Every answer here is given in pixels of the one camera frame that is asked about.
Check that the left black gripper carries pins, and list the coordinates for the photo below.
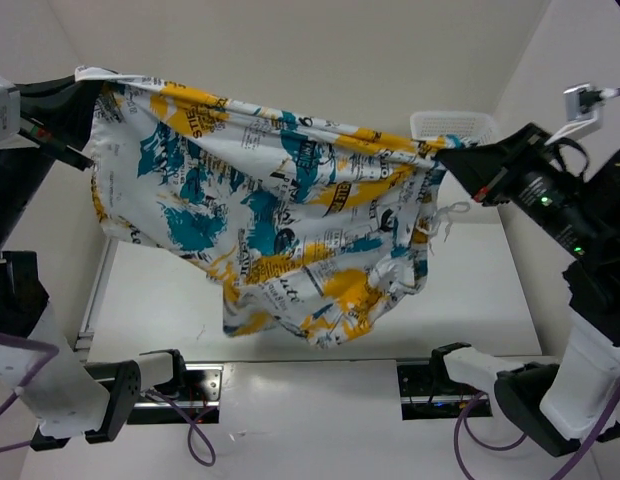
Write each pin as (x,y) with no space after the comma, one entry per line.
(56,108)

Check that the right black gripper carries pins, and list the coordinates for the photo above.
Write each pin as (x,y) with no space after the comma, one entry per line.
(484,169)

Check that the patterned white yellow teal shorts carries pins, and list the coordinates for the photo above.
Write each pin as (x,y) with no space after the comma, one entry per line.
(308,225)

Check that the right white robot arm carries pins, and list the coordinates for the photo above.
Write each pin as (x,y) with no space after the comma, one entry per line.
(566,406)

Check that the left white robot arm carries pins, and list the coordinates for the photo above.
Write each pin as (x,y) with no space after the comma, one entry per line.
(36,362)

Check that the white plastic basket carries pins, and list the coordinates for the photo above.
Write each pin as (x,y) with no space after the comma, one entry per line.
(474,125)

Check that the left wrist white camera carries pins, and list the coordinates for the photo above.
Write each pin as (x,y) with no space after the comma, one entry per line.
(9,110)

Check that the wrist white camera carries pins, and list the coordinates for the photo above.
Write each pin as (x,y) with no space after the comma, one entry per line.
(9,110)
(583,106)

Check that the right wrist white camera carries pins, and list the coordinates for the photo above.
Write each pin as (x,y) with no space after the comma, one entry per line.
(583,106)

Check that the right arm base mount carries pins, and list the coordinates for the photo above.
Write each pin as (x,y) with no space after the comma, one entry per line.
(422,397)

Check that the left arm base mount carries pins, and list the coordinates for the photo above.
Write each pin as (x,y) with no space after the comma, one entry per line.
(198,396)

